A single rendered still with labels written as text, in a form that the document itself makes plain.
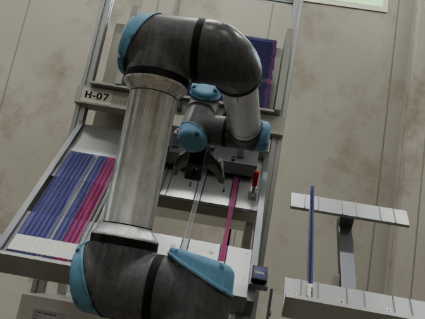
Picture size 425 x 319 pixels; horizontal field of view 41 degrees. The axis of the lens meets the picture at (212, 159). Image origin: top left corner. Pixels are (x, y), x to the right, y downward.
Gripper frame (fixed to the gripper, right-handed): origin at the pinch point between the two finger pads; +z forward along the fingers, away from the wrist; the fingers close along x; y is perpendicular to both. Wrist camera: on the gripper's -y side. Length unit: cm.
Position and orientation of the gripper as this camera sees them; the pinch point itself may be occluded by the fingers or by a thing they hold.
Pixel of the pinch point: (197, 181)
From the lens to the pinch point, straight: 167.6
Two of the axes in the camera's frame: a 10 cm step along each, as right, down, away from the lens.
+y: 1.6, -7.2, 6.7
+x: -9.8, -1.6, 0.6
